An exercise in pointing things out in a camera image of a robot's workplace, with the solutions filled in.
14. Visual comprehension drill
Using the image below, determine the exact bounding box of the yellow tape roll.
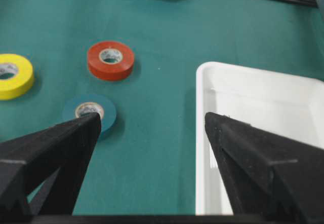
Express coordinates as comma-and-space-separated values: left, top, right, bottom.
1, 54, 34, 100

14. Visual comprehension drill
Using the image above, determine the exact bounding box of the red tape roll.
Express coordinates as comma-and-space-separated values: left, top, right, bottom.
87, 41, 135, 81

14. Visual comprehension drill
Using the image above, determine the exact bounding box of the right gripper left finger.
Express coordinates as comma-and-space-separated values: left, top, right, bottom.
1, 113, 101, 219

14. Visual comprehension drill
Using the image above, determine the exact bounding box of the white plastic tray case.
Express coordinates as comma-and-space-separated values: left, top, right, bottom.
195, 62, 323, 215

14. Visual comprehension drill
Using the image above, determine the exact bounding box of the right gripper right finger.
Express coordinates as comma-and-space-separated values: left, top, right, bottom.
205, 112, 323, 223

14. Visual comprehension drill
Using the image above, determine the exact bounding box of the teal green tape roll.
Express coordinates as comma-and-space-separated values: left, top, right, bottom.
62, 94, 117, 140

